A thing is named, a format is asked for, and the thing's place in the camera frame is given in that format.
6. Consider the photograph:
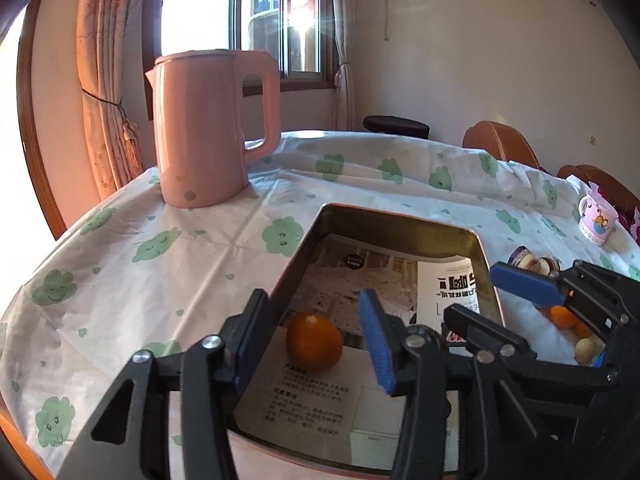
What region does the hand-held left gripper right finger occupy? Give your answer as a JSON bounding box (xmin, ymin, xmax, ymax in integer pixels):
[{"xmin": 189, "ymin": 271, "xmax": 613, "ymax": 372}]
[{"xmin": 359, "ymin": 289, "xmax": 571, "ymax": 480}]

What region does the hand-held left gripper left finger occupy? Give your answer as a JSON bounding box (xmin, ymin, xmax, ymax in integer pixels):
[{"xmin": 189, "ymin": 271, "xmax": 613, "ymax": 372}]
[{"xmin": 57, "ymin": 287, "xmax": 273, "ymax": 480}]

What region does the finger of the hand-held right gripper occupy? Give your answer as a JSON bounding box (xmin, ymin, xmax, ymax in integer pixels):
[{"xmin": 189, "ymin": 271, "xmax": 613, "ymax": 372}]
[
  {"xmin": 490, "ymin": 260, "xmax": 632, "ymax": 346},
  {"xmin": 442, "ymin": 304, "xmax": 622, "ymax": 400}
]

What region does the pale yellow fruit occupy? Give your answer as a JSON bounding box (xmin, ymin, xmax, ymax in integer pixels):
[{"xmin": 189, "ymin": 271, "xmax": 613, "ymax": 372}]
[{"xmin": 574, "ymin": 338, "xmax": 606, "ymax": 365}]

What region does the rectangular metal tin box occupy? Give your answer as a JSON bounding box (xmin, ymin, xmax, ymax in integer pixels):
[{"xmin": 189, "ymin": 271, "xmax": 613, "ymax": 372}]
[{"xmin": 227, "ymin": 203, "xmax": 503, "ymax": 476}]

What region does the black and white brochure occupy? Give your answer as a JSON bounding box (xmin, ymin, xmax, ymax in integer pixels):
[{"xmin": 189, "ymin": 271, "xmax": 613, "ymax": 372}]
[{"xmin": 416, "ymin": 256, "xmax": 482, "ymax": 347}]

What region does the patterned paper leaflet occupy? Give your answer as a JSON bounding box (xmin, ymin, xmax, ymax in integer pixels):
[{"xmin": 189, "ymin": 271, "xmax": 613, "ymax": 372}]
[{"xmin": 299, "ymin": 237, "xmax": 419, "ymax": 351}]

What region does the white instruction sheet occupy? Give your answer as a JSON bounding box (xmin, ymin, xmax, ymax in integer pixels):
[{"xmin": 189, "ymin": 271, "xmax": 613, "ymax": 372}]
[{"xmin": 234, "ymin": 345, "xmax": 410, "ymax": 466}]

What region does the pink cartoon mug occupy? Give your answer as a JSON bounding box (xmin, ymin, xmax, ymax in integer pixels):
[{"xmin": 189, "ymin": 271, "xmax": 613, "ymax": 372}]
[{"xmin": 578, "ymin": 191, "xmax": 621, "ymax": 247}]

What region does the white green-cloud tablecloth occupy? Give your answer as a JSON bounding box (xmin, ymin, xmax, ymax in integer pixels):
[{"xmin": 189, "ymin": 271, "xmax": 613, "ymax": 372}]
[{"xmin": 0, "ymin": 130, "xmax": 640, "ymax": 480}]

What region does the brown leather sofa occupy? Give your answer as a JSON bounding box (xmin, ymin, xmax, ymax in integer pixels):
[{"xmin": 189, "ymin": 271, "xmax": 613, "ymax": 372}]
[{"xmin": 557, "ymin": 163, "xmax": 640, "ymax": 223}]

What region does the dark round stool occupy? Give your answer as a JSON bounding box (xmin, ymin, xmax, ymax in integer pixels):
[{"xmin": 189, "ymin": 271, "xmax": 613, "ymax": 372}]
[{"xmin": 362, "ymin": 115, "xmax": 431, "ymax": 141}]

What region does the pink electric kettle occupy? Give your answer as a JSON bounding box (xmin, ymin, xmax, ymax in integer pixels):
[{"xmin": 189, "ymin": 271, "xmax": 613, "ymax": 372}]
[{"xmin": 145, "ymin": 49, "xmax": 282, "ymax": 209}]

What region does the curtain tieback tassel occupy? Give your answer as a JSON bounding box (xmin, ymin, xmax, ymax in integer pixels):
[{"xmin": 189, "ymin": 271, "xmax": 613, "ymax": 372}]
[{"xmin": 81, "ymin": 86, "xmax": 144, "ymax": 172}]

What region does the narrow beige curtain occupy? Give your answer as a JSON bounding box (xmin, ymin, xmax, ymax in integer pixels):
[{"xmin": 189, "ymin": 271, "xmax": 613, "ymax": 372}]
[{"xmin": 327, "ymin": 0, "xmax": 359, "ymax": 132}]

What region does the sliding glass window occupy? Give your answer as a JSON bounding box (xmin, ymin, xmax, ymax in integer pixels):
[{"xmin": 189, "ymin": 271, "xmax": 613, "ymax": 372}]
[{"xmin": 145, "ymin": 0, "xmax": 335, "ymax": 93}]

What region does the wide pink curtain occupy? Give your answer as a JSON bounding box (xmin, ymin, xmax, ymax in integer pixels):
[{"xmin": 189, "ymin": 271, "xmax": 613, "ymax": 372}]
[{"xmin": 75, "ymin": 0, "xmax": 167, "ymax": 202}]

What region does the wooden door frame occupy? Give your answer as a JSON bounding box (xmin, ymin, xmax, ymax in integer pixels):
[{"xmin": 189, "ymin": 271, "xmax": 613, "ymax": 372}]
[{"xmin": 16, "ymin": 0, "xmax": 69, "ymax": 241}]

